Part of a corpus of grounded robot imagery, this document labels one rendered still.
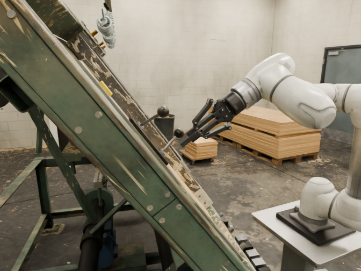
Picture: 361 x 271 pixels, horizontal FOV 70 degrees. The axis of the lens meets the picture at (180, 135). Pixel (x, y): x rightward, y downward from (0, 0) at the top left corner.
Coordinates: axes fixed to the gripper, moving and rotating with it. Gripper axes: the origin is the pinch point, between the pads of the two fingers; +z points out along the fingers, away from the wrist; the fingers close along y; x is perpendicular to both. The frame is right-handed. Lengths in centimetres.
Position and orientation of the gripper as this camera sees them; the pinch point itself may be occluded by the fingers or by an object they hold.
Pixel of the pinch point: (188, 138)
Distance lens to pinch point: 83.8
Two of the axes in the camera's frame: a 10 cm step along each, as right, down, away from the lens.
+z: -7.9, 6.1, -0.3
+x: -2.2, -2.4, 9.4
